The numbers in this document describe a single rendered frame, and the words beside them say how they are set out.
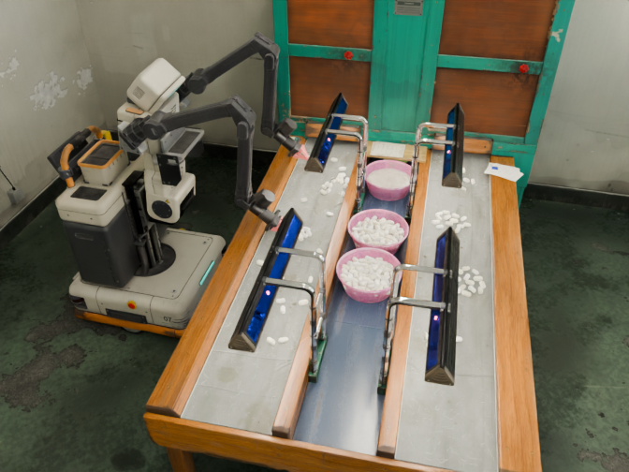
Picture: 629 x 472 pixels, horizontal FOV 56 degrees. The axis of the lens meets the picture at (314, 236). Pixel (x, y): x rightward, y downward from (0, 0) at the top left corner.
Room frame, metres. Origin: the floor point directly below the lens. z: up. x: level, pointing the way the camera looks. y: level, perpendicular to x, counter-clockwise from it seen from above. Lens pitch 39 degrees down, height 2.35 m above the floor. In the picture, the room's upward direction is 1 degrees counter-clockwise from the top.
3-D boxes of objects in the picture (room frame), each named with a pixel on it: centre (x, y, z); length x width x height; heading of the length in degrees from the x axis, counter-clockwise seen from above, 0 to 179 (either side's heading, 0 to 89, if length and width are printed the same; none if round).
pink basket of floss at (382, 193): (2.46, -0.38, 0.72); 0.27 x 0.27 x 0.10
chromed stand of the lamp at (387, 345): (1.30, -0.32, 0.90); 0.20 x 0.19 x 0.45; 167
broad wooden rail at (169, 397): (1.99, 0.29, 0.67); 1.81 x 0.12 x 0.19; 167
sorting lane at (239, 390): (1.94, 0.09, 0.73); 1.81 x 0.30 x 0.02; 167
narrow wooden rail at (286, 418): (1.91, -0.09, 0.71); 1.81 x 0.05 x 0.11; 167
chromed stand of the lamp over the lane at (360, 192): (2.33, -0.14, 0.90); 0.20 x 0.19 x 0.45; 167
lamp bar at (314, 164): (2.36, -0.07, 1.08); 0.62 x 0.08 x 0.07; 167
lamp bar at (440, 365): (1.29, -0.40, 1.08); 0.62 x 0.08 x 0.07; 167
